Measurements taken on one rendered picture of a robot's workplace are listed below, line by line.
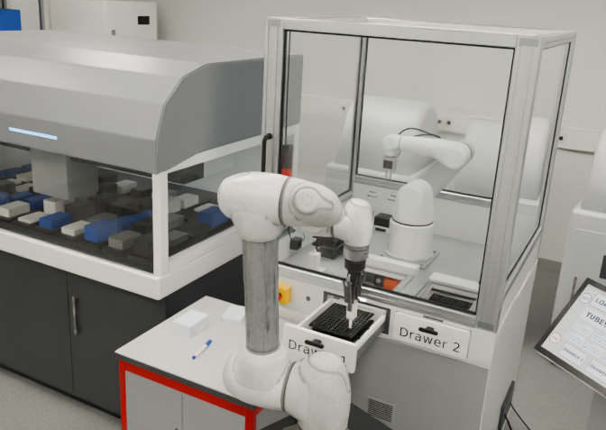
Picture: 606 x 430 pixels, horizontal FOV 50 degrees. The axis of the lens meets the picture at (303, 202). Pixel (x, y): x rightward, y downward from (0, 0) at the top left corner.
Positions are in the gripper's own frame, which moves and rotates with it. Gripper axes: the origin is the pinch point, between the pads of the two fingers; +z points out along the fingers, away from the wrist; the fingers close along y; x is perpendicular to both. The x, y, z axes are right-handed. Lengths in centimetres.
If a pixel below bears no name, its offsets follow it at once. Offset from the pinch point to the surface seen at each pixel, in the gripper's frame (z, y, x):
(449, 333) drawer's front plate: 10.7, 22.6, -30.0
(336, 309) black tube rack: 10.7, 14.7, 13.6
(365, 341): 13.1, 3.4, -4.9
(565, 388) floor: 105, 167, -59
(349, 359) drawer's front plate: 12.9, -11.0, -5.7
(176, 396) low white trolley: 33, -40, 49
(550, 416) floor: 104, 133, -58
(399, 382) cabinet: 38.6, 22.5, -12.6
